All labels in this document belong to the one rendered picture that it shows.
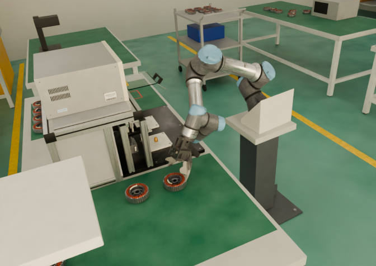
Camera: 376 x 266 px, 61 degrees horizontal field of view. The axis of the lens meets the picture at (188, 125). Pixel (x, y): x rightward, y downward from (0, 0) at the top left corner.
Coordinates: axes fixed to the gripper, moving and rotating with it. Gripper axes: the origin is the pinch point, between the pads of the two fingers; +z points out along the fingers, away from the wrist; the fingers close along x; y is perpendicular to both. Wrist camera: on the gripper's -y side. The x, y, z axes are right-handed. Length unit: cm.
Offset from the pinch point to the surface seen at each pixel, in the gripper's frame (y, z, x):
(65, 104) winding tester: 47, -15, -37
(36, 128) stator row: 36, 23, -103
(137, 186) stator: 14.7, 11.6, -7.8
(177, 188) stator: 1.8, 4.7, 5.3
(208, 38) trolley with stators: -196, -88, -238
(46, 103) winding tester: 55, -13, -39
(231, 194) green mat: -15.3, -2.3, 23.1
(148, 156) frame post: 5.5, 0.3, -19.1
